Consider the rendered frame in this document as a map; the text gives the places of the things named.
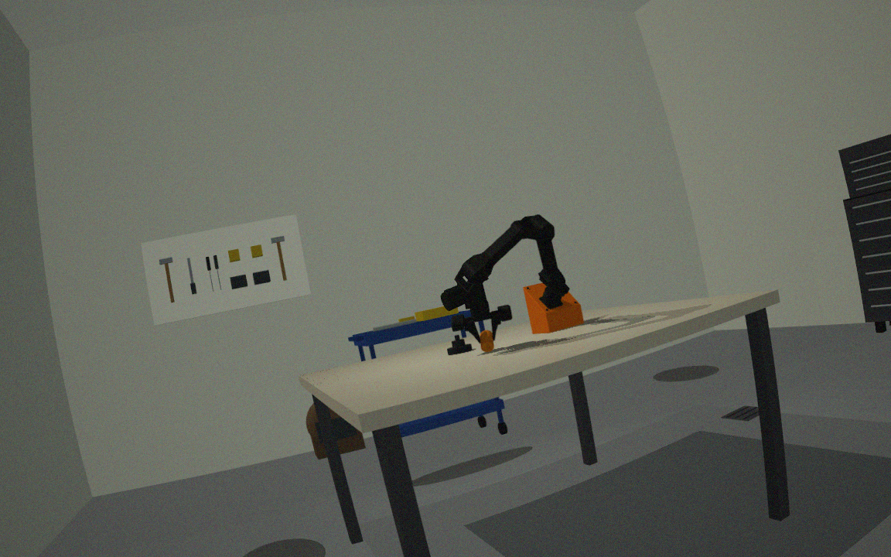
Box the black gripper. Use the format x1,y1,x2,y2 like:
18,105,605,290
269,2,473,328
451,296,512,343

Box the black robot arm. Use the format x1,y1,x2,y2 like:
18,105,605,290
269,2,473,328
441,214,570,311

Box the orange knob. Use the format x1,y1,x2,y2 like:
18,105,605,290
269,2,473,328
480,330,493,352

